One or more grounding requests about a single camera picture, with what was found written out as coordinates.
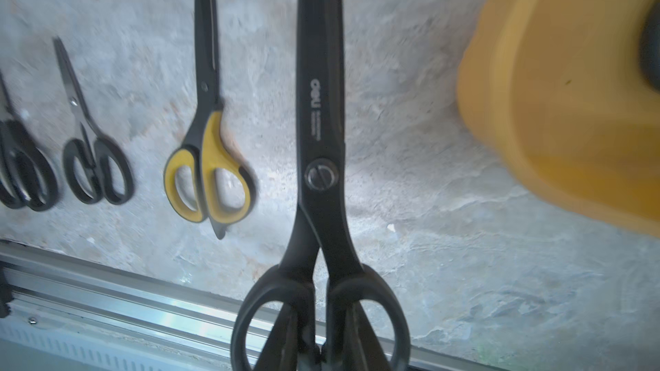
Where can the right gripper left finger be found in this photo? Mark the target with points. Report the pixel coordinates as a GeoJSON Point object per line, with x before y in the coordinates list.
{"type": "Point", "coordinates": [280, 350]}

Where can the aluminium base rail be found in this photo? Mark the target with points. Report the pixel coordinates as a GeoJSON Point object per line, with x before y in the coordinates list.
{"type": "Point", "coordinates": [65, 313]}

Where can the yellow storage tray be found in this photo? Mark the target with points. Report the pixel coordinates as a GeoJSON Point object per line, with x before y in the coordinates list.
{"type": "Point", "coordinates": [566, 92]}

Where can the large black scissors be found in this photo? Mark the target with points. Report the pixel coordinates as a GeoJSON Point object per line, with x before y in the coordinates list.
{"type": "Point", "coordinates": [27, 178]}

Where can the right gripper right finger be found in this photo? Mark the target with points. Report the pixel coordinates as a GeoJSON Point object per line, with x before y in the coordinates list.
{"type": "Point", "coordinates": [362, 349]}

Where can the tiny black scissors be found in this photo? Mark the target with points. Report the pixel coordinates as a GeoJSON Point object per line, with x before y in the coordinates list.
{"type": "Point", "coordinates": [95, 167]}

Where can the yellow black handled scissors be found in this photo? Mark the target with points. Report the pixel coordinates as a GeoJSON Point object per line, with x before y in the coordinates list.
{"type": "Point", "coordinates": [202, 149]}

